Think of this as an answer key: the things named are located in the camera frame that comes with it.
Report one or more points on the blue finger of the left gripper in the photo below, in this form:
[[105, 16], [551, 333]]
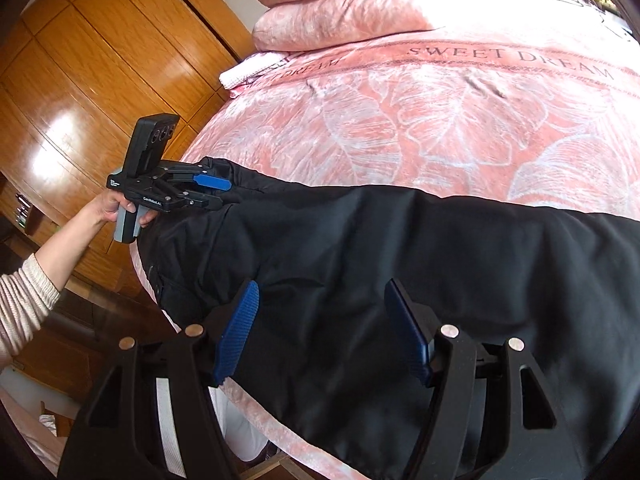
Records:
[[208, 182]]

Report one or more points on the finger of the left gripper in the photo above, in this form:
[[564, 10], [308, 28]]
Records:
[[205, 202]]

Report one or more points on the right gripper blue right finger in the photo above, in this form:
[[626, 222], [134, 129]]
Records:
[[411, 324]]

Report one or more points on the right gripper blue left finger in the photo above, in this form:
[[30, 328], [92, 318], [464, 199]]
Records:
[[233, 330]]

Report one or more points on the black pants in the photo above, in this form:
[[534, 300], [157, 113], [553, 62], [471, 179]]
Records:
[[355, 284]]

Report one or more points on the person's left forearm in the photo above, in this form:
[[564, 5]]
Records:
[[29, 294]]

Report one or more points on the person's left hand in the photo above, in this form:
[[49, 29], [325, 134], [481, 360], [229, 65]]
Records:
[[105, 207]]

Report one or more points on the person's white trousers leg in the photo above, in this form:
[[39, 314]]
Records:
[[244, 440]]

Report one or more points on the white folded towel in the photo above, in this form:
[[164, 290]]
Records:
[[252, 66]]

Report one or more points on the wooden wardrobe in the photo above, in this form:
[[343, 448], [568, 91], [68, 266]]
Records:
[[76, 75]]

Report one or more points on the pink floral bedspread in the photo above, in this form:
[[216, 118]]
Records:
[[501, 122]]

